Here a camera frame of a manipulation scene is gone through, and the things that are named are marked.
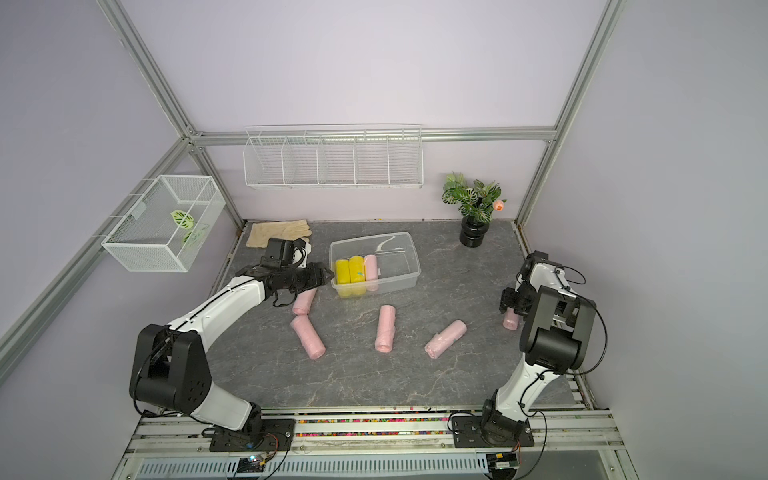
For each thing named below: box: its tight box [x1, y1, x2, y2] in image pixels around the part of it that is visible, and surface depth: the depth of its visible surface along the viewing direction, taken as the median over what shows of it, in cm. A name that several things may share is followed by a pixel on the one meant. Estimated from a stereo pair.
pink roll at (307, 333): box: [290, 315, 326, 360], surface depth 89 cm
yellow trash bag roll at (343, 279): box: [335, 259, 352, 298], surface depth 101 cm
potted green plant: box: [442, 171, 508, 248], surface depth 98 cm
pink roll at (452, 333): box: [424, 320, 467, 359], surface depth 88 cm
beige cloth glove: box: [246, 220, 312, 248], surface depth 122 cm
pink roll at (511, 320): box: [502, 307, 520, 331], surface depth 91 cm
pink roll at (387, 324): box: [374, 305, 396, 353], surface depth 90 cm
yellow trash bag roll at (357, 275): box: [349, 255, 366, 297], surface depth 101 cm
